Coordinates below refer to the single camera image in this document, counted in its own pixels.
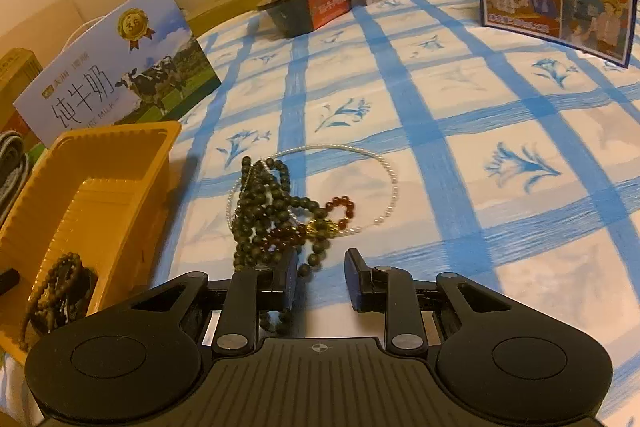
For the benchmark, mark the grey folded cloth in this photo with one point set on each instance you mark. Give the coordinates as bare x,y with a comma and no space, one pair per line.
12,167

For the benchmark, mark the yellow plastic tray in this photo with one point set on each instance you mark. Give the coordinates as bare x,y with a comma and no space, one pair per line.
125,207

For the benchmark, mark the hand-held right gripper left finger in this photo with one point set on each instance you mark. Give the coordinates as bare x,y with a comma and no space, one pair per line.
291,282

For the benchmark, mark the flat cardboard sheet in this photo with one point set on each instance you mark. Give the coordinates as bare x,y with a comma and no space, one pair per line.
45,24

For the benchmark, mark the blue checked tablecloth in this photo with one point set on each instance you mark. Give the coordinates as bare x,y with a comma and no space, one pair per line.
450,107

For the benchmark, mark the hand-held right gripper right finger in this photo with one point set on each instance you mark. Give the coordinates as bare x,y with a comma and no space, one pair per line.
354,279

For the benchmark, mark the black bowl red label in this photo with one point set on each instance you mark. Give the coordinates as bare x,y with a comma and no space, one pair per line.
305,7

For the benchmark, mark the brown cardboard box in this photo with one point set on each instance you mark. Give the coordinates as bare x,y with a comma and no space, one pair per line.
17,82

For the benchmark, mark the black oblong item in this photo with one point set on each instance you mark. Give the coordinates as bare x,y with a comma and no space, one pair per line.
9,282

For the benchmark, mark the light blue cow milk carton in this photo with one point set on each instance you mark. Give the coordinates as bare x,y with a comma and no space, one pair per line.
115,72

